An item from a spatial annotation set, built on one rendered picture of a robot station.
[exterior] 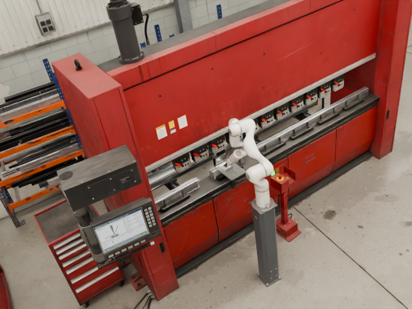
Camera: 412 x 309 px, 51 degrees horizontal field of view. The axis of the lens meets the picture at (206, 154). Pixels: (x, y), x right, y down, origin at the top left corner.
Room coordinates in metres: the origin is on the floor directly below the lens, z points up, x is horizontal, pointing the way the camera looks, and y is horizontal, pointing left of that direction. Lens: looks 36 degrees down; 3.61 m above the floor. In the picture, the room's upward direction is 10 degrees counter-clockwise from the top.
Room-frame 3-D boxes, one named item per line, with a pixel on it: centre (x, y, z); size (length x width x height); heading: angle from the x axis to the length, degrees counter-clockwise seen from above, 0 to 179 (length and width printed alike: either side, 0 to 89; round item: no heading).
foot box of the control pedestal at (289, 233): (3.27, -0.73, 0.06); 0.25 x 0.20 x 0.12; 32
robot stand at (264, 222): (2.72, -0.41, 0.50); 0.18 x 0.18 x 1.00; 23
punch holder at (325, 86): (4.03, -1.36, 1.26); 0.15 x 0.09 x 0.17; 118
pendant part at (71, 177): (2.36, 0.74, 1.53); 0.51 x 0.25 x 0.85; 111
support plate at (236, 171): (3.26, -0.21, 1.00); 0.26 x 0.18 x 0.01; 28
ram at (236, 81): (3.70, -0.71, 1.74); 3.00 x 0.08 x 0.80; 118
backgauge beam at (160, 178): (3.85, -0.35, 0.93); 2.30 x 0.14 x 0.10; 118
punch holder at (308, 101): (3.94, -1.18, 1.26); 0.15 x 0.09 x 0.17; 118
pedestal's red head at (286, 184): (3.29, -0.72, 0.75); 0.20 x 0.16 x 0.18; 122
